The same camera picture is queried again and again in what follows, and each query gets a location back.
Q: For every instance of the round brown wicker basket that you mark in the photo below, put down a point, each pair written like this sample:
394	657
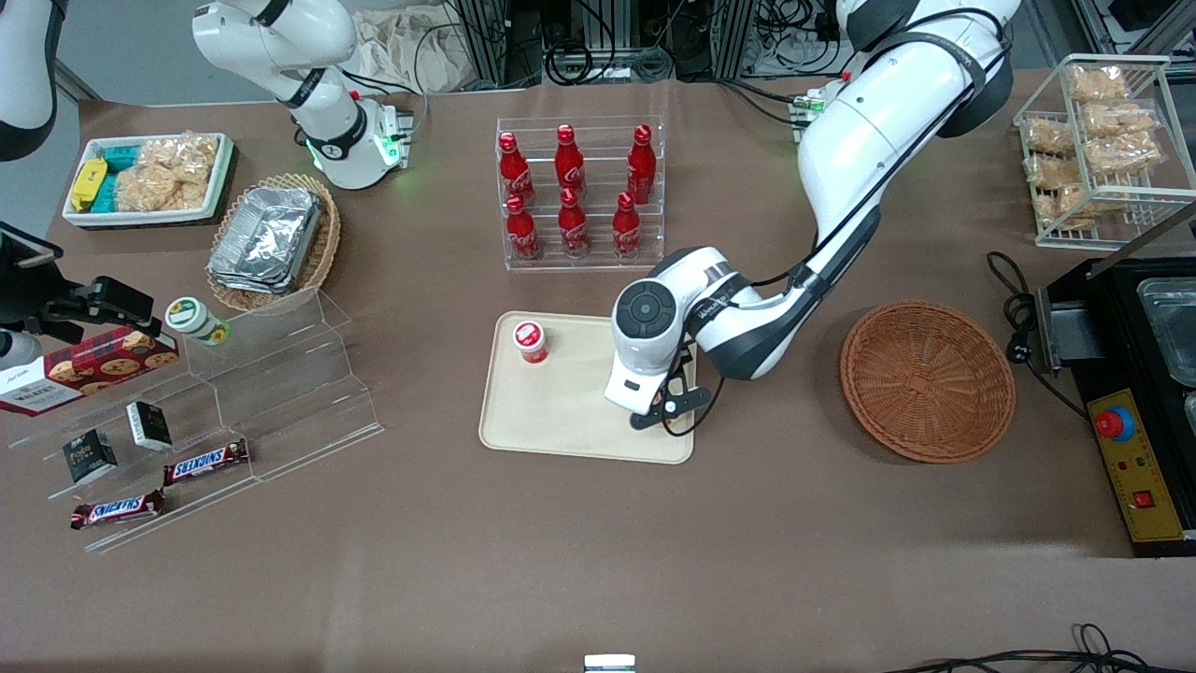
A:
925	383

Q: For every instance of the green lid white jar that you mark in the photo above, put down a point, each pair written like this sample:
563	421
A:
194	320

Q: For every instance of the clear bag rice crackers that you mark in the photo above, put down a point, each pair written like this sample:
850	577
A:
154	190
187	154

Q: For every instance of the clear acrylic bottle rack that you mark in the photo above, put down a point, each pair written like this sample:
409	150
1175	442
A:
598	262

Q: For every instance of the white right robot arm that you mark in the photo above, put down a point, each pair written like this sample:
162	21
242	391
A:
327	121

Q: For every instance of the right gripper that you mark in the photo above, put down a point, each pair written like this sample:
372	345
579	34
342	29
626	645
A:
49	301

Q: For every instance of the red lid small cup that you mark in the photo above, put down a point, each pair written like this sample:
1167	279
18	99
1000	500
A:
530	340

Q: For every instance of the red tartan cookie box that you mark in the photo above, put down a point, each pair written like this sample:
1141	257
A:
93	366

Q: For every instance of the small black white box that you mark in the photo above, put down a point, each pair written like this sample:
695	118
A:
149	425

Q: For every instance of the clear acrylic stepped shelf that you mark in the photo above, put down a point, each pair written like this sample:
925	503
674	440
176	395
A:
280	393

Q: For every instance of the red cola bottle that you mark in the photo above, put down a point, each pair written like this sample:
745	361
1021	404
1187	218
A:
573	226
512	173
521	232
569	161
641	166
625	229

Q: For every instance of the beige plastic tray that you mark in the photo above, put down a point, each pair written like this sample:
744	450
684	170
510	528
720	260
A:
561	411

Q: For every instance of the white rectangular snack bin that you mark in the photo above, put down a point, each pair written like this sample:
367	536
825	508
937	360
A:
140	217

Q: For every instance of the crumpled beige cloth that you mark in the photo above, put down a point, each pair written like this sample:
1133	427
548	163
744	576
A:
402	51

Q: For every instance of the stack of foil trays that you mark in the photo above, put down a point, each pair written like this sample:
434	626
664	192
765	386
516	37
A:
266	238

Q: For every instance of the oval light wicker basket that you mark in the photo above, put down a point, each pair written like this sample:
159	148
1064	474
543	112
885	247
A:
322	252

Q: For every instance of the clear bag fried snack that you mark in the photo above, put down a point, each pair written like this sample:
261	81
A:
1098	84
1048	136
1126	154
1117	118
1051	171

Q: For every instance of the red emergency stop button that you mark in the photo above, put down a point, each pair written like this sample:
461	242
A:
1114	424

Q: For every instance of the steel pan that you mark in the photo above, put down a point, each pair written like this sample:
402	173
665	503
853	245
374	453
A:
1173	327

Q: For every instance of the black machine yellow panel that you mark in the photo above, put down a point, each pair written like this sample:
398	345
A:
1135	486

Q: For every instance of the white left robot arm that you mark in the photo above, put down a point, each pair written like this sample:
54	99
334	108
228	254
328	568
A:
860	140

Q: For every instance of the teal snack packet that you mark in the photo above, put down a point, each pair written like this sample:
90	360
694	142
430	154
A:
120	157
106	194

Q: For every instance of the yellow snack packet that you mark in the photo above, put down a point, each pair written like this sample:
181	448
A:
89	182

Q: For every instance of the brown Snickers bar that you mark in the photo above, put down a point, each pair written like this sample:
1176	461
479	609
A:
206	463
117	509

